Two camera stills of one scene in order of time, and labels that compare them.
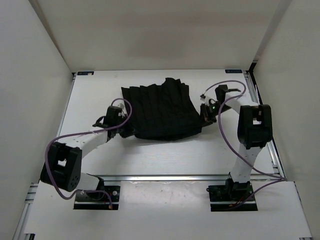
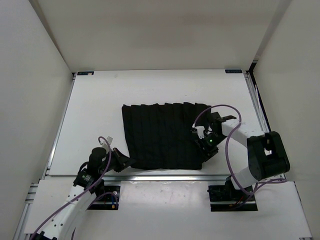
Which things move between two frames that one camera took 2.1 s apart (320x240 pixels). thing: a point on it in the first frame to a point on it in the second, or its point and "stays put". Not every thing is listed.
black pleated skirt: x=165 y=111 to x=161 y=135
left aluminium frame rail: x=19 y=234 stays put
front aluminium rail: x=166 y=178 stays put
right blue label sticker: x=233 y=71 stays put
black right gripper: x=206 y=118 to x=207 y=152
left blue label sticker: x=85 y=73 stays put
